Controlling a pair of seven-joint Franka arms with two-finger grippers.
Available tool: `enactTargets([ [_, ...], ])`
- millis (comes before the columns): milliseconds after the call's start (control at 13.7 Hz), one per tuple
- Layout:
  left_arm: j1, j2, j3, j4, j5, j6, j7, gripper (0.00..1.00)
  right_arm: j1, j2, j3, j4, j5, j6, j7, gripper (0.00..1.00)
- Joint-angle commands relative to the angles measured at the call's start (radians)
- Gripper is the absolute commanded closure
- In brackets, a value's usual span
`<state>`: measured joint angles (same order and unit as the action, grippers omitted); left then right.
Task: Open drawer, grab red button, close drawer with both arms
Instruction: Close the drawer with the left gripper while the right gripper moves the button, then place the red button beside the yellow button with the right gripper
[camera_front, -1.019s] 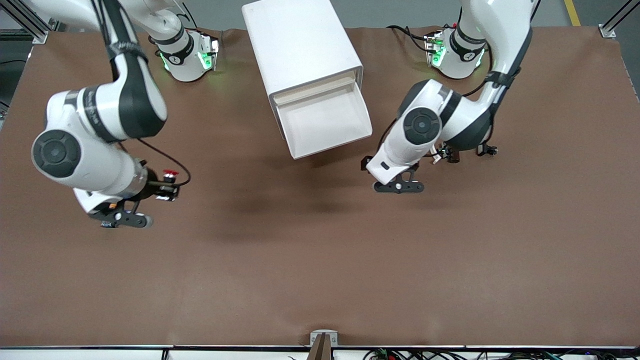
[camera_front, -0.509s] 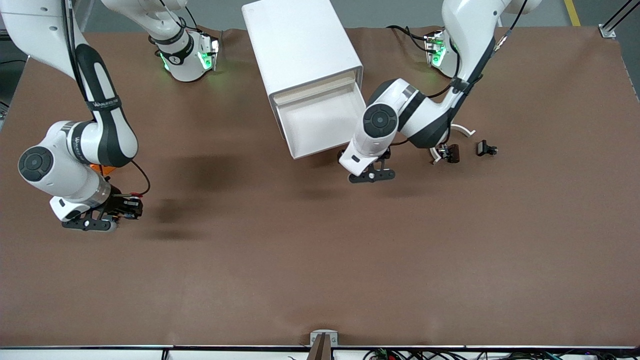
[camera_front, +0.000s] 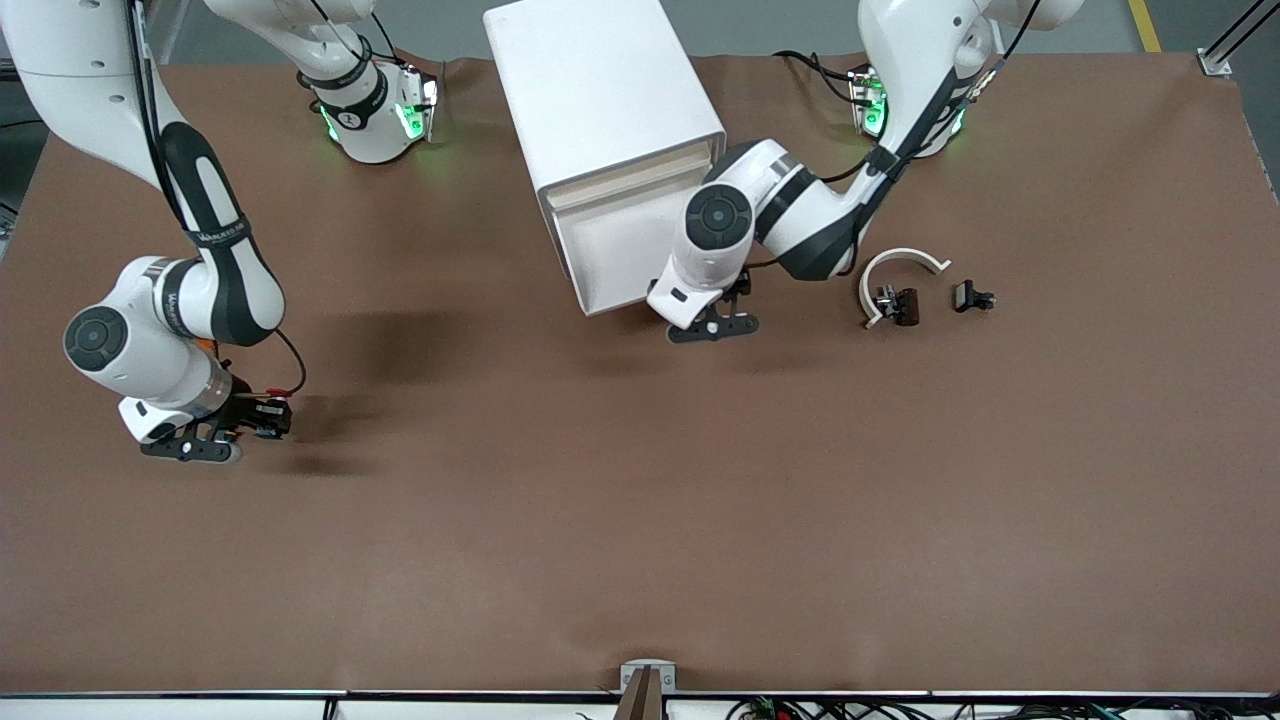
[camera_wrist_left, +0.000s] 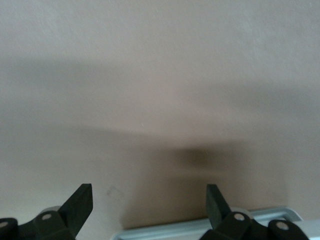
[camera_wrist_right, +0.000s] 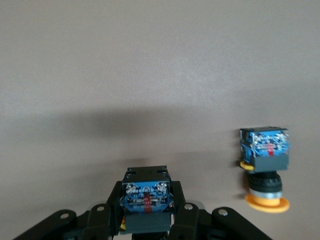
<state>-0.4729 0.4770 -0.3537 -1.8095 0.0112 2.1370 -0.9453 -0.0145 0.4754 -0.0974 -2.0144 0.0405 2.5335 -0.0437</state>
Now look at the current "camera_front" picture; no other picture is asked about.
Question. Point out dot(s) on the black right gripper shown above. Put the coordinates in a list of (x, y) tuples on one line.
[(247, 412)]

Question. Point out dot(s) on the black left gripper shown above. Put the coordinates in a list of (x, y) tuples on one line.
[(741, 287)]

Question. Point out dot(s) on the white plastic tray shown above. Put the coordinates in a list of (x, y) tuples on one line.
[(620, 260)]

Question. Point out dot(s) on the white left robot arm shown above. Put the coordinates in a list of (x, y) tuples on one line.
[(700, 270)]

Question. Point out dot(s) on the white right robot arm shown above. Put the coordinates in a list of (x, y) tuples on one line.
[(120, 100)]

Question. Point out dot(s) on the brown table mat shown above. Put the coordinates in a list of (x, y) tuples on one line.
[(640, 500)]

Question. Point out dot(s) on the dark brown terminal component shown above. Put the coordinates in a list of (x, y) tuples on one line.
[(906, 305)]

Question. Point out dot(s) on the white curved plastic clamp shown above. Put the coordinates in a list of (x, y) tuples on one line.
[(925, 256)]

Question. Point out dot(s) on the small black clip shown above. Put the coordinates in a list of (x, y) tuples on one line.
[(965, 296)]

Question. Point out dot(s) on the white table edge rail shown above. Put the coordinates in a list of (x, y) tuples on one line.
[(150, 708)]

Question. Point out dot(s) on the grey metal camera bracket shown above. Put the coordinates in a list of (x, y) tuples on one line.
[(647, 690)]

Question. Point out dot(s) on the aluminium frame profile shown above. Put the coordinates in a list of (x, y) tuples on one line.
[(1215, 62)]

